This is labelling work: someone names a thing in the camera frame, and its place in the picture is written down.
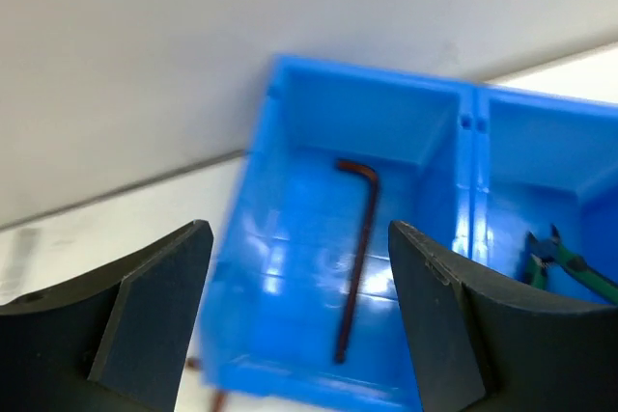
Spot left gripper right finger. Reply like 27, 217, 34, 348
388, 221, 617, 411

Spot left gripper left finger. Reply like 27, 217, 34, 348
1, 220, 213, 411

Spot green-handled cutting pliers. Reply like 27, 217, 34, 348
521, 224, 617, 305

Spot brown hex key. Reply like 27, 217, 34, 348
333, 158, 379, 365
185, 356, 228, 412

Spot blue three-compartment plastic bin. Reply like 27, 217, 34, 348
200, 56, 617, 411

